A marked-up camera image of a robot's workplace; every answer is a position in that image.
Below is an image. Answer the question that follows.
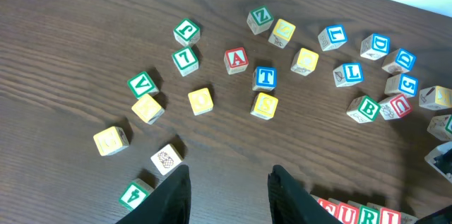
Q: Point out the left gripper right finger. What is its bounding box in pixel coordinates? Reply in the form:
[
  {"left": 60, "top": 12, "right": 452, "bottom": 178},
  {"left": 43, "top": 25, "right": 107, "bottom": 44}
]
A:
[{"left": 268, "top": 165, "right": 340, "bottom": 224}]

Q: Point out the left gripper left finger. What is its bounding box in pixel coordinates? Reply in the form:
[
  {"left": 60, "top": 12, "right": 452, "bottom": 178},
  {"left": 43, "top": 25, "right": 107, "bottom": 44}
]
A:
[{"left": 117, "top": 165, "right": 191, "bottom": 224}]

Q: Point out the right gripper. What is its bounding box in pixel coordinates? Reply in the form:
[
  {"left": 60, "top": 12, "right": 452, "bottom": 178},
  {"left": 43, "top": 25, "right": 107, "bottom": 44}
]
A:
[{"left": 416, "top": 141, "right": 452, "bottom": 224}]

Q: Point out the red I block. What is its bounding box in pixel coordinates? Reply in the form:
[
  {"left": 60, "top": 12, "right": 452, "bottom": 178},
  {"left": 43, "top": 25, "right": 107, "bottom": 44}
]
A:
[{"left": 367, "top": 203, "right": 402, "bottom": 224}]

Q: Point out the red E block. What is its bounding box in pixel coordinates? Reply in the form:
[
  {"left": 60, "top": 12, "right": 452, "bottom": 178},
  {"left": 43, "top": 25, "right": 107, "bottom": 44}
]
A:
[{"left": 311, "top": 195, "right": 338, "bottom": 218}]

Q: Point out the green R block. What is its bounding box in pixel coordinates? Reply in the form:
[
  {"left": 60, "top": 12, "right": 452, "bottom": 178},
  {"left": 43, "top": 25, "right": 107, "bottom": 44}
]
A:
[{"left": 347, "top": 201, "right": 380, "bottom": 224}]

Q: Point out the green 4 block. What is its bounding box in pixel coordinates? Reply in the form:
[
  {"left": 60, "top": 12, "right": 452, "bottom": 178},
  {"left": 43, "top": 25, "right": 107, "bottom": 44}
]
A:
[{"left": 119, "top": 178, "right": 154, "bottom": 211}]

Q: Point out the blue P block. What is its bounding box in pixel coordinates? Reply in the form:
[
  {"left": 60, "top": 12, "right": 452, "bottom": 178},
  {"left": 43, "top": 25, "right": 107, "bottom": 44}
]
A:
[{"left": 400, "top": 213, "right": 418, "bottom": 224}]

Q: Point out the pineapple picture block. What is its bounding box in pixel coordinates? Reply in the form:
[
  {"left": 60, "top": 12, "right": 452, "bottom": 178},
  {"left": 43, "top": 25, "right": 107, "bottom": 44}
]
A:
[{"left": 150, "top": 143, "right": 183, "bottom": 175}]

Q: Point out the yellow G block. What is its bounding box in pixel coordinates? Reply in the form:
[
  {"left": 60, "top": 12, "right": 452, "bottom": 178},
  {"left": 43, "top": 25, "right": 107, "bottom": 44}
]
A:
[{"left": 93, "top": 126, "right": 129, "bottom": 156}]

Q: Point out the green J block right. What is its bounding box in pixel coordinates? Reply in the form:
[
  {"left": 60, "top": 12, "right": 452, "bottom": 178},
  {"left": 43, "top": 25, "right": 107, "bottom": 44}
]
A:
[{"left": 427, "top": 114, "right": 451, "bottom": 141}]

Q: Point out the green j block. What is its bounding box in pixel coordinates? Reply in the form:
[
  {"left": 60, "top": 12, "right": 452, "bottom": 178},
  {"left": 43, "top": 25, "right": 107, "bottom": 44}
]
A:
[
  {"left": 427, "top": 114, "right": 451, "bottom": 141},
  {"left": 173, "top": 18, "right": 201, "bottom": 47}
]

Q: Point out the yellow S block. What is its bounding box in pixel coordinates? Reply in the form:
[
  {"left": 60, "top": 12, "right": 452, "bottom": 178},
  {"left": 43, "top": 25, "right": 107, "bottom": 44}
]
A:
[{"left": 250, "top": 93, "right": 278, "bottom": 120}]

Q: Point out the yellow K block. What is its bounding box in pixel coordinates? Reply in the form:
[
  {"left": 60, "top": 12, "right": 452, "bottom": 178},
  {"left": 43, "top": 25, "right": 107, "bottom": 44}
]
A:
[{"left": 131, "top": 94, "right": 165, "bottom": 124}]

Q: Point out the yellow O block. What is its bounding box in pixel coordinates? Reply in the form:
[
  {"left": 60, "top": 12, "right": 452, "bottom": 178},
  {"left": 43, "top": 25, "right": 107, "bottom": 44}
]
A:
[{"left": 188, "top": 88, "right": 214, "bottom": 116}]

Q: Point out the green B block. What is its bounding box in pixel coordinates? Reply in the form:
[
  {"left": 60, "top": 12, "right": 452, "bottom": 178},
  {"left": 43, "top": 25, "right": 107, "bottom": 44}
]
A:
[{"left": 346, "top": 95, "right": 381, "bottom": 124}]

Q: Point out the yellow block right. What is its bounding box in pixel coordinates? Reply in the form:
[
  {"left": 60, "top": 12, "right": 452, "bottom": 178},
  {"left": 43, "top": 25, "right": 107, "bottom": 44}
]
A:
[{"left": 419, "top": 86, "right": 451, "bottom": 110}]

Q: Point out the red upside-down U block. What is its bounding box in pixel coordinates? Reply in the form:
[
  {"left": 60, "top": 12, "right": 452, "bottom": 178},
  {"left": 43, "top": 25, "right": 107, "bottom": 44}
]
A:
[{"left": 379, "top": 93, "right": 413, "bottom": 120}]

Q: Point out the green V block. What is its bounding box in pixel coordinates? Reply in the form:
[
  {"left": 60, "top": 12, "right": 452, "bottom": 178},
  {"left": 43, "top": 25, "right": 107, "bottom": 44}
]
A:
[{"left": 127, "top": 71, "right": 160, "bottom": 99}]

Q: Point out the blue T block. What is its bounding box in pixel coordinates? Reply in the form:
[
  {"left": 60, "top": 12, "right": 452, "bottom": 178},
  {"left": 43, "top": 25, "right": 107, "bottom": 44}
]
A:
[{"left": 252, "top": 66, "right": 277, "bottom": 92}]

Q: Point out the blue 5 block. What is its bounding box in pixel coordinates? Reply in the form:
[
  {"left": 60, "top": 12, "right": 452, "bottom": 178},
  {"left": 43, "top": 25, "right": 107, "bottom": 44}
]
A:
[{"left": 384, "top": 73, "right": 419, "bottom": 98}]

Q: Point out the blue L block lower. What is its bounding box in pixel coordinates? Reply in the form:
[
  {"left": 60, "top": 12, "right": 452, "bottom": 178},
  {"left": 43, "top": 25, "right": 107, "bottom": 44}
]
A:
[{"left": 333, "top": 63, "right": 364, "bottom": 88}]

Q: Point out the blue l block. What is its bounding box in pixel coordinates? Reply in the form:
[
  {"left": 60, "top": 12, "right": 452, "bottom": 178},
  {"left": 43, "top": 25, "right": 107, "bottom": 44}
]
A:
[
  {"left": 318, "top": 25, "right": 347, "bottom": 52},
  {"left": 333, "top": 63, "right": 364, "bottom": 88}
]

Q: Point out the yellow Q block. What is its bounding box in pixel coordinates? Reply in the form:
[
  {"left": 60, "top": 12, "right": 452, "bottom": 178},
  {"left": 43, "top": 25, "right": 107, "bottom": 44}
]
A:
[{"left": 290, "top": 48, "right": 319, "bottom": 76}]

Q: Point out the green 7 block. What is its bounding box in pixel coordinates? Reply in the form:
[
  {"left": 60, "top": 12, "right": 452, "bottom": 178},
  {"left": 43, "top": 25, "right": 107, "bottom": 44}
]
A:
[{"left": 172, "top": 47, "right": 199, "bottom": 76}]

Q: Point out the red A block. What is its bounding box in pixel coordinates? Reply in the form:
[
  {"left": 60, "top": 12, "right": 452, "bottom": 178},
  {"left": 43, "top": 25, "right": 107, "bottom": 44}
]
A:
[{"left": 224, "top": 47, "right": 249, "bottom": 75}]

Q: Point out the blue D block tilted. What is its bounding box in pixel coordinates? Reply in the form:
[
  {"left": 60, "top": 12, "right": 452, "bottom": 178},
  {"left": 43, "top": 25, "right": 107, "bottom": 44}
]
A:
[{"left": 382, "top": 48, "right": 417, "bottom": 75}]

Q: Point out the green J block left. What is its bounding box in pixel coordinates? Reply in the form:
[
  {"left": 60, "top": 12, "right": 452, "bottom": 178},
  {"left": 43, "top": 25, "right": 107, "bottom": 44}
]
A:
[{"left": 173, "top": 18, "right": 201, "bottom": 47}]

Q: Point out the yellow block top row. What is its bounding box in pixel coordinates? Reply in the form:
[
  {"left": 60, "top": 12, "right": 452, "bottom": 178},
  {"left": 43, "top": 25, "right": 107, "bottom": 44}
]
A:
[{"left": 268, "top": 18, "right": 296, "bottom": 49}]

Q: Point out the blue L block top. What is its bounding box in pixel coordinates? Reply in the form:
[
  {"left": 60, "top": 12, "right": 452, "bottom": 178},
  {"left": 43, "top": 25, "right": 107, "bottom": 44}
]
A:
[{"left": 318, "top": 25, "right": 347, "bottom": 52}]

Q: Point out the blue D block upright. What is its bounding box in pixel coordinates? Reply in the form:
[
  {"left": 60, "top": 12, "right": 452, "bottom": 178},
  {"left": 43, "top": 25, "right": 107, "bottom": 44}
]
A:
[{"left": 359, "top": 33, "right": 391, "bottom": 61}]

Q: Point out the green Z block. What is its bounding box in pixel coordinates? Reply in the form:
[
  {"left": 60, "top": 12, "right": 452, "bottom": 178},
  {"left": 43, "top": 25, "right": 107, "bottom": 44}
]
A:
[{"left": 246, "top": 6, "right": 274, "bottom": 35}]

